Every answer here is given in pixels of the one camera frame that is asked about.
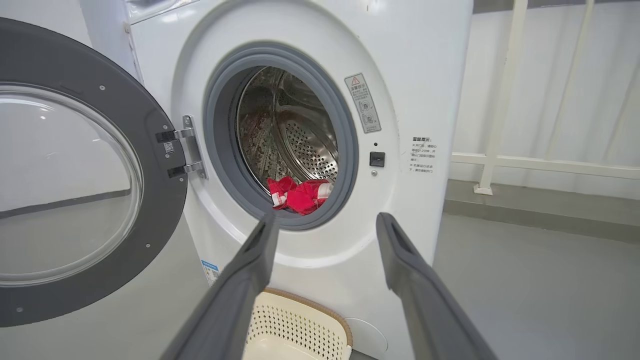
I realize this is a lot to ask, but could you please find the cream plastic laundry basket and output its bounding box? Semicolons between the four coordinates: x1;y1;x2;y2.
241;287;353;360

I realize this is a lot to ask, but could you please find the red and white garment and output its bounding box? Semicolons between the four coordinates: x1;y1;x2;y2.
266;176;335;216

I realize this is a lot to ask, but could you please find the blue energy label sticker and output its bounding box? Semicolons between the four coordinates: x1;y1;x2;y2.
201;259;221;287

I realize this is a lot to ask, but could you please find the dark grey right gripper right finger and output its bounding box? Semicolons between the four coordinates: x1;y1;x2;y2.
376;212;498;360

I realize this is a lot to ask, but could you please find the white metal railing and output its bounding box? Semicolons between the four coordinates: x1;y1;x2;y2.
450;0;640;196

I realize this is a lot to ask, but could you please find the grey warning sticker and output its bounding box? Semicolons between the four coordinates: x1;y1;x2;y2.
344;73;382;134

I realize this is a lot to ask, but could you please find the round black glass washer door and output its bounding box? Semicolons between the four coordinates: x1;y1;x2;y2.
0;17;189;328

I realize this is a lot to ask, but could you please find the metal door hinge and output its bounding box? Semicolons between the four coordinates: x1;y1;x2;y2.
155;115;208;180

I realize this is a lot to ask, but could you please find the white front-load washing machine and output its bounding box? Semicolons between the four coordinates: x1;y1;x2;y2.
80;0;475;360

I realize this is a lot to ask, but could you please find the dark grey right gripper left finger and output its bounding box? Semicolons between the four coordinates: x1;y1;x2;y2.
160;212;281;360

